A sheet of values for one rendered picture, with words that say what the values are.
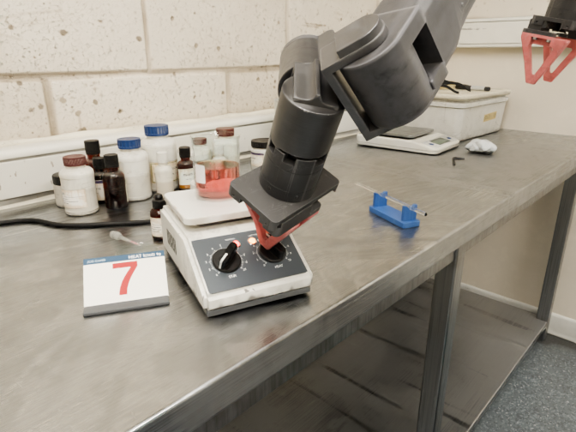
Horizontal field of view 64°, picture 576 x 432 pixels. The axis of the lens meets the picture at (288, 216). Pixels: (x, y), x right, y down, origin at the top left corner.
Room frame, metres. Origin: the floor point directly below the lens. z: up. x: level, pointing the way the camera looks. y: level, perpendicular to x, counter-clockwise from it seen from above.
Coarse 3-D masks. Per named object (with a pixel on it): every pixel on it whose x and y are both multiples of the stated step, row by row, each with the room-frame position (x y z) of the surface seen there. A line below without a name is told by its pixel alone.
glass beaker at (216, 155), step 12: (204, 132) 0.61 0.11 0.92; (216, 132) 0.62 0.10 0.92; (228, 132) 0.61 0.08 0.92; (192, 144) 0.57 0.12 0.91; (204, 144) 0.55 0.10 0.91; (216, 144) 0.55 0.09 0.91; (228, 144) 0.56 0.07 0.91; (192, 156) 0.57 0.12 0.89; (204, 156) 0.55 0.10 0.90; (216, 156) 0.55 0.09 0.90; (228, 156) 0.56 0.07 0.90; (204, 168) 0.55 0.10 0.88; (216, 168) 0.55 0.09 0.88; (228, 168) 0.56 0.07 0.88; (204, 180) 0.55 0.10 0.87; (216, 180) 0.55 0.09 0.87; (228, 180) 0.56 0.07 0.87; (204, 192) 0.56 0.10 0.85; (216, 192) 0.55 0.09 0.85; (228, 192) 0.56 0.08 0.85
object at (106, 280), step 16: (160, 256) 0.50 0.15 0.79; (96, 272) 0.47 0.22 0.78; (112, 272) 0.48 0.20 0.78; (128, 272) 0.48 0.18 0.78; (144, 272) 0.48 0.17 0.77; (160, 272) 0.49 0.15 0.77; (96, 288) 0.46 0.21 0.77; (112, 288) 0.46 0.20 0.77; (128, 288) 0.47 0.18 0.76; (144, 288) 0.47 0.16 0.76; (160, 288) 0.47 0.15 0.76
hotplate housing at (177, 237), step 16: (176, 224) 0.53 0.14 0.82; (208, 224) 0.52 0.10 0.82; (224, 224) 0.52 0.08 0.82; (240, 224) 0.52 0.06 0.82; (176, 240) 0.52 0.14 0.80; (192, 240) 0.48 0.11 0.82; (176, 256) 0.52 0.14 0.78; (192, 256) 0.47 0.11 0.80; (192, 272) 0.45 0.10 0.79; (192, 288) 0.46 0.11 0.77; (240, 288) 0.44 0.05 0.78; (256, 288) 0.45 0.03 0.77; (272, 288) 0.45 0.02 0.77; (288, 288) 0.46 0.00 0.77; (304, 288) 0.47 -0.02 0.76; (208, 304) 0.42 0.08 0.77; (224, 304) 0.43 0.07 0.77; (240, 304) 0.44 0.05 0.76; (256, 304) 0.45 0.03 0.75
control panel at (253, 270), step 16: (208, 240) 0.49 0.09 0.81; (224, 240) 0.49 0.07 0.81; (240, 240) 0.49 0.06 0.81; (256, 240) 0.50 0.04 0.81; (288, 240) 0.51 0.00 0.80; (208, 256) 0.47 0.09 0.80; (240, 256) 0.47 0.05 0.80; (256, 256) 0.48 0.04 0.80; (288, 256) 0.49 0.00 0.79; (208, 272) 0.45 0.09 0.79; (240, 272) 0.46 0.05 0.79; (256, 272) 0.46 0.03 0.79; (272, 272) 0.46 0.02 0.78; (288, 272) 0.47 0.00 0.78; (304, 272) 0.47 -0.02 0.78; (208, 288) 0.43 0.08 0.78; (224, 288) 0.43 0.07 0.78
